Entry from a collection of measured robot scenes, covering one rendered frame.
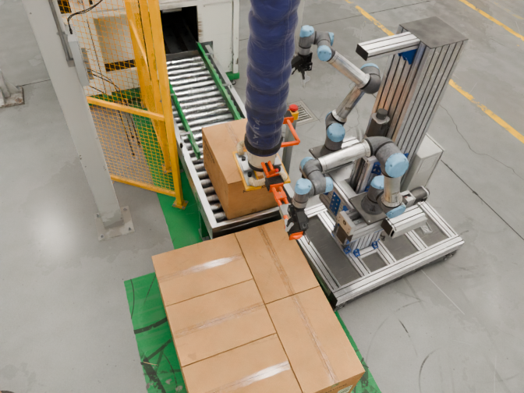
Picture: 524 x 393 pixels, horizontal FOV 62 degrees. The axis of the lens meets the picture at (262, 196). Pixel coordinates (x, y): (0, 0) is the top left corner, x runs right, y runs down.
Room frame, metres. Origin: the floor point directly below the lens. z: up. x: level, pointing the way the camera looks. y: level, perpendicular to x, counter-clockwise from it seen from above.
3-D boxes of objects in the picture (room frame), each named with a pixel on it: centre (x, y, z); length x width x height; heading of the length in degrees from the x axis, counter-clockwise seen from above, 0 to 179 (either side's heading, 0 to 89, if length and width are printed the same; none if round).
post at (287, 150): (2.71, -0.18, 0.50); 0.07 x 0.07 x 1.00; 25
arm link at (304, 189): (1.42, -0.20, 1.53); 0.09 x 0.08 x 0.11; 114
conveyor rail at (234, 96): (3.17, 0.23, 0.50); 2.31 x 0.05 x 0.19; 25
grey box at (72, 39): (2.25, 1.17, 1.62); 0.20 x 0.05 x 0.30; 25
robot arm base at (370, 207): (1.78, -0.70, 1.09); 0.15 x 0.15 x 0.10
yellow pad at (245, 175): (1.92, 0.11, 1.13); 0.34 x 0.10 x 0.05; 21
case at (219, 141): (2.29, 0.18, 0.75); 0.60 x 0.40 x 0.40; 26
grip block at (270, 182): (1.72, -0.07, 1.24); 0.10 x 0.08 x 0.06; 111
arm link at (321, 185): (1.47, -0.28, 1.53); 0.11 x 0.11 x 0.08; 24
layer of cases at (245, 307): (1.25, 0.01, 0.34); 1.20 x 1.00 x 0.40; 25
